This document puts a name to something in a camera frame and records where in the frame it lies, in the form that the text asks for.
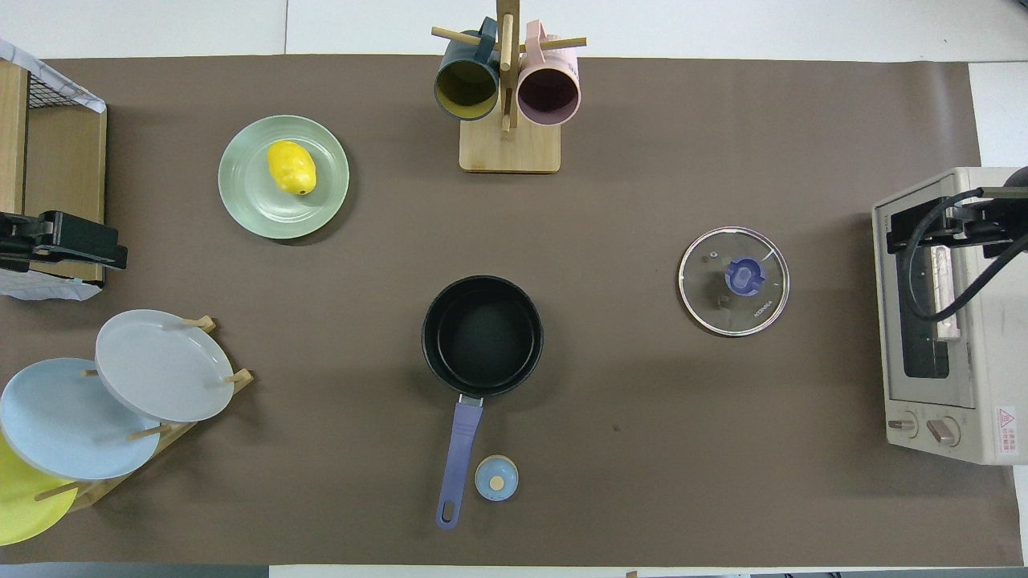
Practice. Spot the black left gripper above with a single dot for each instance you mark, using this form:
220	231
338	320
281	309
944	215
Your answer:
20	241

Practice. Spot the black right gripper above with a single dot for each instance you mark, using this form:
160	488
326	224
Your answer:
1008	229

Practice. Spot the yellow potato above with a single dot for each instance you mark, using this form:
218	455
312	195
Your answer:
291	167

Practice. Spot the glass lid blue knob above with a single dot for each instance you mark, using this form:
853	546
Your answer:
715	297

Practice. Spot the grey plate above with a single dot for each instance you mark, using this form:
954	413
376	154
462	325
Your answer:
161	365

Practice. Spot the pale green plate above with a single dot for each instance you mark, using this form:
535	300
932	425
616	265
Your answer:
249	201

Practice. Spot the light blue plate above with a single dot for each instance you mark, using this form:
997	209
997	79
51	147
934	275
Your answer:
64	421

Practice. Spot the wooden plate rack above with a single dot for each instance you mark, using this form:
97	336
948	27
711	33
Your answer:
104	486

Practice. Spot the yellow plate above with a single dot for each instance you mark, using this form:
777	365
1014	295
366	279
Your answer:
20	506

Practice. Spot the white crumpled plastic sheet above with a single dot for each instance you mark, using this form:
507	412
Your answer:
48	289
56	80

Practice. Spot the wooden shelf unit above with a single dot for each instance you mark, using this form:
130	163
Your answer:
64	160

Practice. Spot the beige toaster oven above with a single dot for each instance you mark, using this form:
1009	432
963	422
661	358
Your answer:
988	361

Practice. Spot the brown table mat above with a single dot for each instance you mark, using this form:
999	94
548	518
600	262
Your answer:
642	482

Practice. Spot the dark teal mug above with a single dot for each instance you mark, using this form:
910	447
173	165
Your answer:
466	84

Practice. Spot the pink ribbed mug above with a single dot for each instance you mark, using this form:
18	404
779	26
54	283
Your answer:
548	95

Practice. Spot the wooden mug tree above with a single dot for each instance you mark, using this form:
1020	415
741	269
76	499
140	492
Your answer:
510	152

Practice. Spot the small blue round cap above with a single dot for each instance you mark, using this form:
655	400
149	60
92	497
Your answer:
496	478

